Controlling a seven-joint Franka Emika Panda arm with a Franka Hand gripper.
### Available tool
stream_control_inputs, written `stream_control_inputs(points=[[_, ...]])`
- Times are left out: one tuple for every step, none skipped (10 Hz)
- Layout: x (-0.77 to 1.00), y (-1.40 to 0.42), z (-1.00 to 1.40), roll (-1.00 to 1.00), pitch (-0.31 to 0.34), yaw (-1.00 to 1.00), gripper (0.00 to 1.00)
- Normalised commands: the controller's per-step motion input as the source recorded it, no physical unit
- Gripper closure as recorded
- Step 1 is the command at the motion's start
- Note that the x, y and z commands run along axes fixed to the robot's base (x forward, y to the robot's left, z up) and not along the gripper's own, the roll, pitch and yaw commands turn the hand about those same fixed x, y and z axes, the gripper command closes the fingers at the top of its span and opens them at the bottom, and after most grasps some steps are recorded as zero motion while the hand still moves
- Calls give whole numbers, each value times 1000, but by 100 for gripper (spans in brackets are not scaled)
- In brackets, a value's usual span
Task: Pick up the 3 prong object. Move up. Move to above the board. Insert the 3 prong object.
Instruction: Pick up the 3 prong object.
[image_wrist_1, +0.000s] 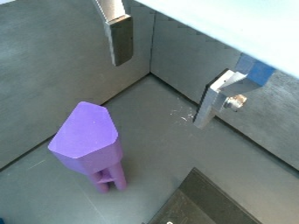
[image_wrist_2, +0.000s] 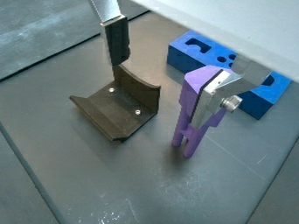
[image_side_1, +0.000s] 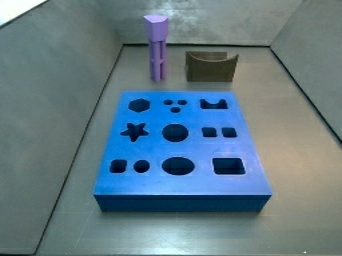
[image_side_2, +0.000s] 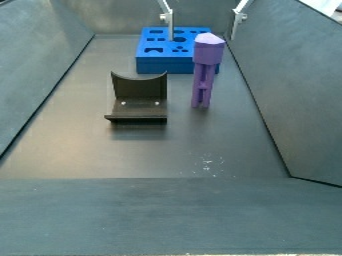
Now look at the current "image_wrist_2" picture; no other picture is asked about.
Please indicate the black curved holder stand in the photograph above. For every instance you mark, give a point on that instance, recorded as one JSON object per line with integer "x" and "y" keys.
{"x": 121, "y": 106}

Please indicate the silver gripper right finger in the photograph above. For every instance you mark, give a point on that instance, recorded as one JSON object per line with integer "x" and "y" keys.
{"x": 219, "y": 94}

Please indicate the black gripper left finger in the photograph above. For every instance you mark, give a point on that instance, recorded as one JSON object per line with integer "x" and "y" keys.
{"x": 113, "y": 29}

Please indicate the purple three prong object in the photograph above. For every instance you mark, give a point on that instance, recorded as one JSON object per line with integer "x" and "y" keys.
{"x": 196, "y": 80}

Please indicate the blue foam shape board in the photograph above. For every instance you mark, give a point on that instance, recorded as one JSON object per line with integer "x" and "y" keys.
{"x": 192, "y": 51}

